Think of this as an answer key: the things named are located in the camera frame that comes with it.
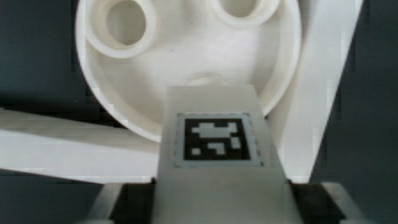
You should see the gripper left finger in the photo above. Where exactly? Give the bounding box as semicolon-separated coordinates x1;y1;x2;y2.
73;183;154;224

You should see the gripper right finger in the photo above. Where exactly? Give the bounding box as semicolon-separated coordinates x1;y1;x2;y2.
289;182;378;224

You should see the white U-shaped fence wall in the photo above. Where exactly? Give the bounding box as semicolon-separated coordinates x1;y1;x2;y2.
0;0;364;183

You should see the white stool leg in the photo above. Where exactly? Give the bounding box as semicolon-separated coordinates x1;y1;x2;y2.
151;86;302;224

